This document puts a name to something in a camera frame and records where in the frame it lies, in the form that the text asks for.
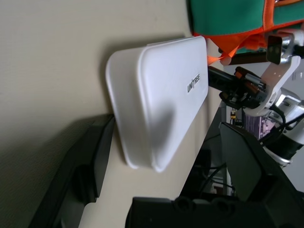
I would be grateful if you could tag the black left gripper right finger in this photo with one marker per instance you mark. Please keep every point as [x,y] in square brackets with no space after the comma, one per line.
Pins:
[251,171]

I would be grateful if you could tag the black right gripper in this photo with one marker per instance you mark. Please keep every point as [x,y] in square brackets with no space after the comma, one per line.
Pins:
[244,96]

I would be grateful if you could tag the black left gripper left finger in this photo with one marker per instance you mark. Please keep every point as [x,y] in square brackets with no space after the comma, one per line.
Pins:
[80,161]

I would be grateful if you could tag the green and orange plush toy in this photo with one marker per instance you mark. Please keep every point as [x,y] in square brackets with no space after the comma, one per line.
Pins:
[225,14]

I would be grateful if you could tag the white plastic pencil case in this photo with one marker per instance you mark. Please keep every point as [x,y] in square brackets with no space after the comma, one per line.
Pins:
[161,95]

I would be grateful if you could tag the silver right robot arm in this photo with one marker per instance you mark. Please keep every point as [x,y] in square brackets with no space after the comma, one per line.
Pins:
[288,101]

